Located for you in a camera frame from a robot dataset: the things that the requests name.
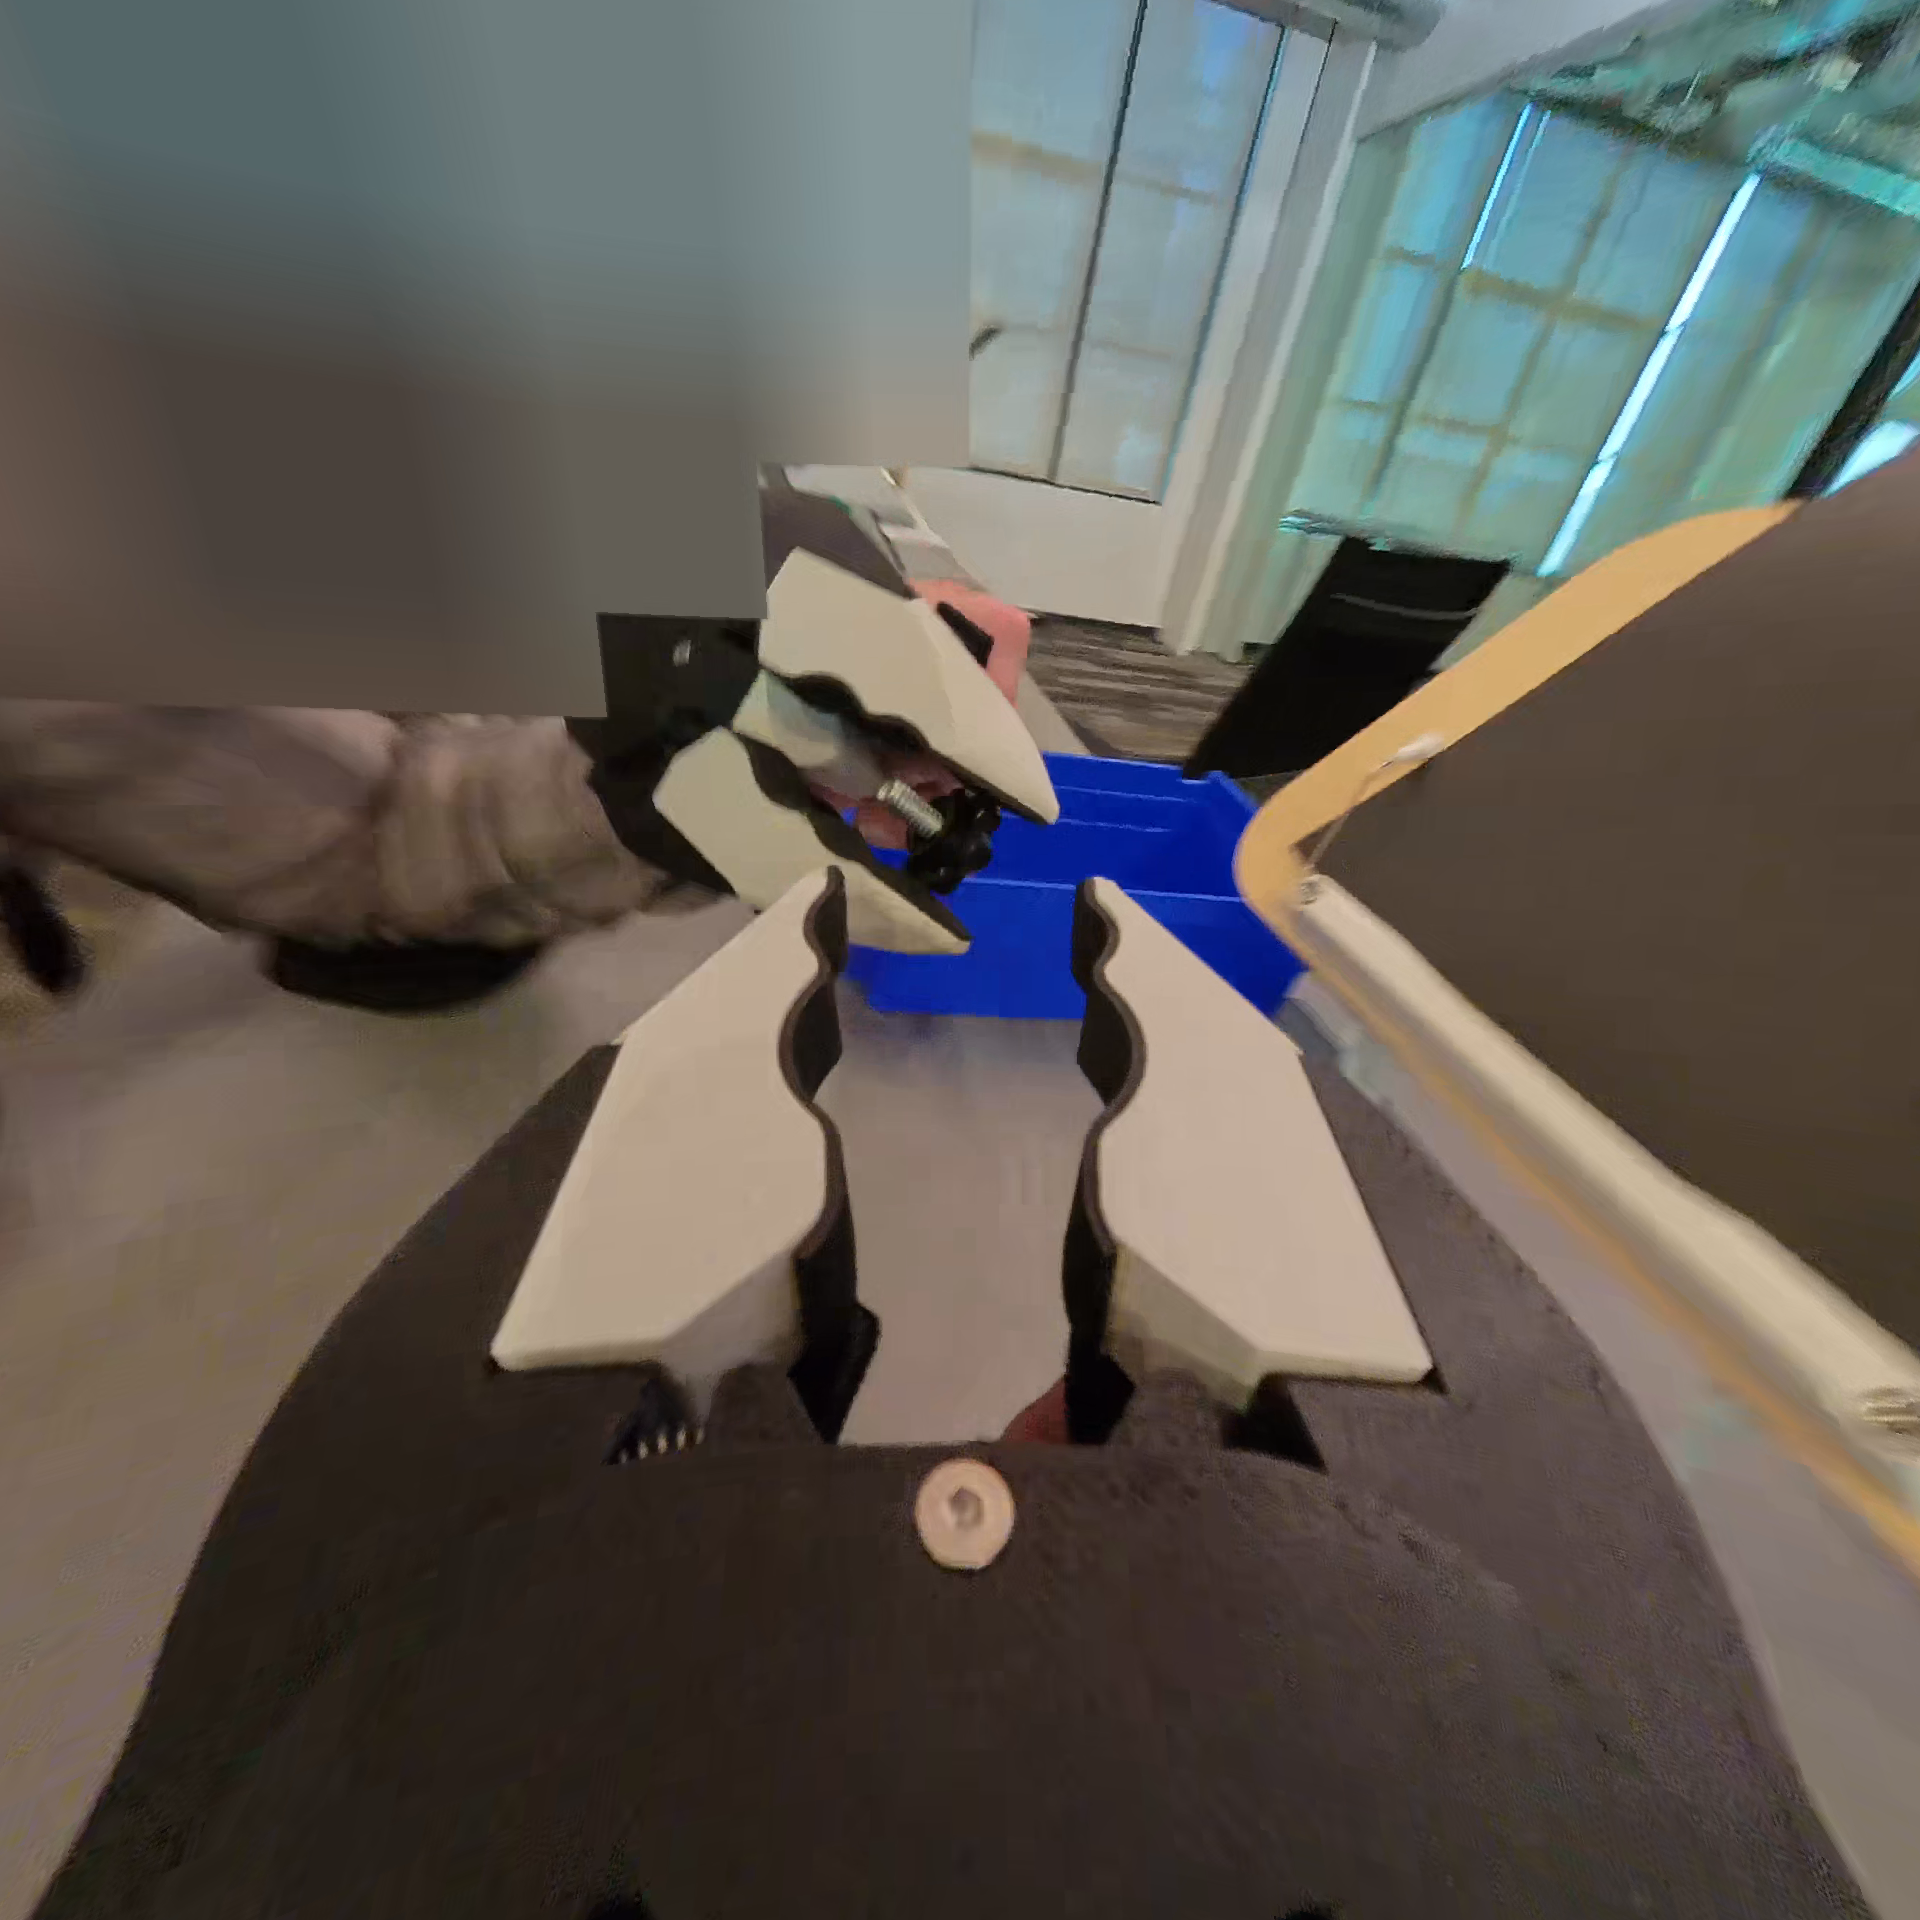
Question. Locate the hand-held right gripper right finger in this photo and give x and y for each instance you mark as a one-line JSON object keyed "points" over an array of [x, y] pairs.
{"points": [[1260, 1183]]}

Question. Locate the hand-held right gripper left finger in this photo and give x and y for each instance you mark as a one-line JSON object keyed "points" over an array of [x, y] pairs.
{"points": [[689, 1183]]}

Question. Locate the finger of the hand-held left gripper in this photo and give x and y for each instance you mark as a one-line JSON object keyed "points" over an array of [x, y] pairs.
{"points": [[900, 658], [751, 823]]}

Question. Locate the small black spring part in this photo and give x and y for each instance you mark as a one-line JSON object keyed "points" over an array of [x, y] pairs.
{"points": [[938, 841]]}

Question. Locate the blue plastic bin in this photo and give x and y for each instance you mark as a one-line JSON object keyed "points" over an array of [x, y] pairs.
{"points": [[1155, 855]]}

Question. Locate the person's left forearm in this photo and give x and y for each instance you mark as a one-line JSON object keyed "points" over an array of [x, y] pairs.
{"points": [[299, 823]]}

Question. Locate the person's left hand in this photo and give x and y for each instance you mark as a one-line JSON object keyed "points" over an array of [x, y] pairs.
{"points": [[982, 637]]}

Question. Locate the black soft pad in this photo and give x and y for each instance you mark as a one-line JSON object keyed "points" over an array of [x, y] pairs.
{"points": [[391, 966]]}

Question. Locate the black floor bin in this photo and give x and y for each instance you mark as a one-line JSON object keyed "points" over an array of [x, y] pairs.
{"points": [[1351, 658]]}

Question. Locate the grey-topped wooden board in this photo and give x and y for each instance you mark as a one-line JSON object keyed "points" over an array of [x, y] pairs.
{"points": [[1651, 898]]}

